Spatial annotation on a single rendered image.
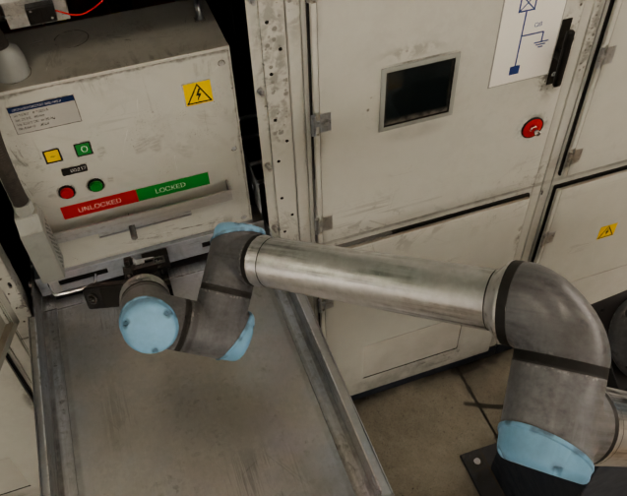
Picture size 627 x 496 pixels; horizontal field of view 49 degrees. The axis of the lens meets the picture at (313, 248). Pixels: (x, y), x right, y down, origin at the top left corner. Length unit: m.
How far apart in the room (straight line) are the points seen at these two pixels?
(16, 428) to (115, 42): 1.08
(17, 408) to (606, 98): 1.68
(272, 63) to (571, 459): 0.88
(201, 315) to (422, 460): 1.32
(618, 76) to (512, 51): 0.35
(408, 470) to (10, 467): 1.19
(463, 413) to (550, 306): 1.56
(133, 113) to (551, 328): 0.90
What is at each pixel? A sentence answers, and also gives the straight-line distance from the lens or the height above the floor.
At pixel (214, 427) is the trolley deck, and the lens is 1.42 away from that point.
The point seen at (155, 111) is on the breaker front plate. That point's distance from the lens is 1.42.
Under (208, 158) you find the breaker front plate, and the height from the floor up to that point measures 1.14.
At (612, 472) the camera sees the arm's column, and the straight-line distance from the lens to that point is 1.80.
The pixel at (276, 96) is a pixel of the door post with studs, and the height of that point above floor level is 1.29.
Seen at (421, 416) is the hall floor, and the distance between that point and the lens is 2.40.
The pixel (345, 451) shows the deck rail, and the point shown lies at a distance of 1.37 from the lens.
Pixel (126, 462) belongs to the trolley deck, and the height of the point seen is 0.85.
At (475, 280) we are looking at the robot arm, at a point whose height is 1.38.
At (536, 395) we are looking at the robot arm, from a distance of 0.88.
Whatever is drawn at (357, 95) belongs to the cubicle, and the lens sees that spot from 1.45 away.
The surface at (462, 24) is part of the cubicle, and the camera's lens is 1.48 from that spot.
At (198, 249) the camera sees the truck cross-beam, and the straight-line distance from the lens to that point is 1.67.
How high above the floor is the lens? 2.08
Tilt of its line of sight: 47 degrees down
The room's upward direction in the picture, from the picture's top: 3 degrees counter-clockwise
